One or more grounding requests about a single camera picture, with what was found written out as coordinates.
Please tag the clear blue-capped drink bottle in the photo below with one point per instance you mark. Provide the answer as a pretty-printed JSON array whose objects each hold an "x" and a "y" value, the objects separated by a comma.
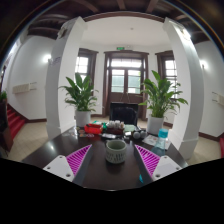
[{"x": 162, "y": 141}]

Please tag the black chair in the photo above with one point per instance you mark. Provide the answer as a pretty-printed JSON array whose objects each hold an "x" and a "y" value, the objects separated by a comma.
[{"x": 123, "y": 113}]

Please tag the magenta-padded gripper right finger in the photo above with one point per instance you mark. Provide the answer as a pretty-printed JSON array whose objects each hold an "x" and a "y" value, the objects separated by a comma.
[{"x": 165, "y": 166}]

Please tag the small potted green plant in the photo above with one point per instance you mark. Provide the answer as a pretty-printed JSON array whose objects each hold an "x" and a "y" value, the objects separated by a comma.
[{"x": 80, "y": 96}]

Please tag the black phone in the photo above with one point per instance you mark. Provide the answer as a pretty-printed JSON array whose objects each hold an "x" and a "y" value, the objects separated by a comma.
[{"x": 108, "y": 136}]

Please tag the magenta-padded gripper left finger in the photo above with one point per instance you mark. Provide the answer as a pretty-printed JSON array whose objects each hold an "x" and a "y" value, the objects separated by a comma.
[{"x": 60, "y": 166}]

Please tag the green exit sign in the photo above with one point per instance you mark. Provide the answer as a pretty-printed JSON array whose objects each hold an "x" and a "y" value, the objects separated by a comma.
[{"x": 120, "y": 48}]

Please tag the grey patterned ceramic cup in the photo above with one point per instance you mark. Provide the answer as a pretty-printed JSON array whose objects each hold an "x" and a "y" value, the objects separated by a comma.
[{"x": 116, "y": 151}]

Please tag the dark-framed window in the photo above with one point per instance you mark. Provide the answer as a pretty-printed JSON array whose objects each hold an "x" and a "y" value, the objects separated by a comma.
[
  {"x": 83, "y": 66},
  {"x": 168, "y": 70}
]

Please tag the red carpeted staircase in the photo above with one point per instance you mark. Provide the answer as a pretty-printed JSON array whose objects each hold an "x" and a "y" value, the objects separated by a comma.
[
  {"x": 222, "y": 146},
  {"x": 16, "y": 121}
]

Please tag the large potted green plant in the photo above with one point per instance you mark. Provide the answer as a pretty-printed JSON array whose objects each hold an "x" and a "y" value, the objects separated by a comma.
[{"x": 160, "y": 96}]

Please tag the dark wooden double door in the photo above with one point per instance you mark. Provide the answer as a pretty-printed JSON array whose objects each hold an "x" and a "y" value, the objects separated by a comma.
[{"x": 126, "y": 80}]

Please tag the grey headphones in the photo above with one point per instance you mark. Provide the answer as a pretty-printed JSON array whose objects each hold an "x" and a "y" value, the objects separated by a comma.
[{"x": 139, "y": 134}]

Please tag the white wall lamp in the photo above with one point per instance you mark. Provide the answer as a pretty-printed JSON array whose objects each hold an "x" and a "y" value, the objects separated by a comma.
[
  {"x": 47, "y": 58},
  {"x": 204, "y": 64}
]

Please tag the printed magazine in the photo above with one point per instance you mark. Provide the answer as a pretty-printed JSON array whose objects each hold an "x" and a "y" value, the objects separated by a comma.
[{"x": 150, "y": 140}]

